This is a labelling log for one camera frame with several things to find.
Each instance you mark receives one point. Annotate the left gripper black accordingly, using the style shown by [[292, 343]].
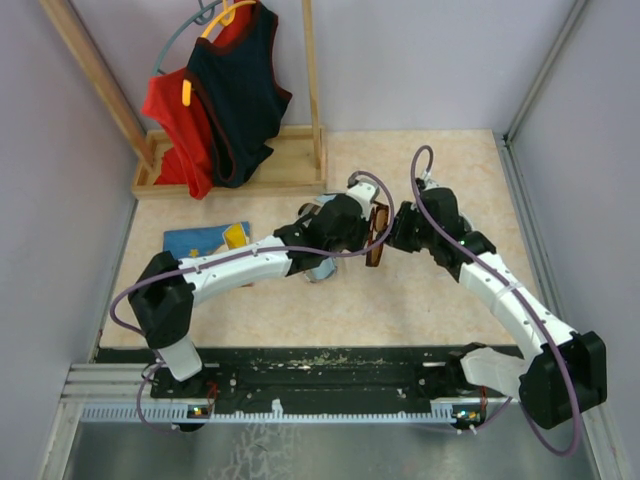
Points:
[[365, 226]]

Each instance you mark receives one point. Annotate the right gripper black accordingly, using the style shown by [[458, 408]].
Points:
[[397, 237]]

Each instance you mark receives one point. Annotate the brown tortoise sunglasses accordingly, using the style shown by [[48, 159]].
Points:
[[379, 222]]

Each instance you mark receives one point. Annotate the flag newsprint glasses case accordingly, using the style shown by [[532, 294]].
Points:
[[325, 270]]

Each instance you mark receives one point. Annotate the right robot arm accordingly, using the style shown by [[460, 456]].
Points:
[[452, 248]]

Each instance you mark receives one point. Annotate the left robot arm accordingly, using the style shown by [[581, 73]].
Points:
[[169, 289]]

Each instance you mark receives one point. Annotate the light blue cloth rear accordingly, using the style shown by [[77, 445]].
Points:
[[327, 199]]

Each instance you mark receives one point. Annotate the plaid glasses case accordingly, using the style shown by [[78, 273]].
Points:
[[308, 210]]

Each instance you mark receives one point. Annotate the wooden clothes rack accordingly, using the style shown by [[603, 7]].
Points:
[[298, 164]]

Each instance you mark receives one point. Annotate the blue yellow cartoon pouch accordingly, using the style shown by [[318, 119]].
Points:
[[206, 241]]

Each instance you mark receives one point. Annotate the red tank top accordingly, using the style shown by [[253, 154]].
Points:
[[171, 102]]

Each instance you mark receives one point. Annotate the navy tank top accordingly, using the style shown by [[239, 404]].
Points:
[[244, 103]]

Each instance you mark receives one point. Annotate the grey blue hanger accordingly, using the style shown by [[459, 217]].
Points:
[[202, 17]]

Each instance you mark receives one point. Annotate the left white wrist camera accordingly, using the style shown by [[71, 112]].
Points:
[[362, 188]]

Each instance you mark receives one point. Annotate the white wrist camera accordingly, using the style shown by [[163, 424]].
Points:
[[362, 188], [426, 181]]

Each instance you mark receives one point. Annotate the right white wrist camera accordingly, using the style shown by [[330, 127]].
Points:
[[426, 181]]

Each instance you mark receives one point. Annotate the white frame sunglasses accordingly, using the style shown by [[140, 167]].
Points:
[[467, 223]]

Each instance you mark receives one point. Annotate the white slotted cable duct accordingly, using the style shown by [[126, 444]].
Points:
[[274, 412]]

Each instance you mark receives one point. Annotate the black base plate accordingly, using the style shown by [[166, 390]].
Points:
[[341, 378]]

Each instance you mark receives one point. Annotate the aluminium rail frame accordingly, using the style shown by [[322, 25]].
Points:
[[567, 374]]

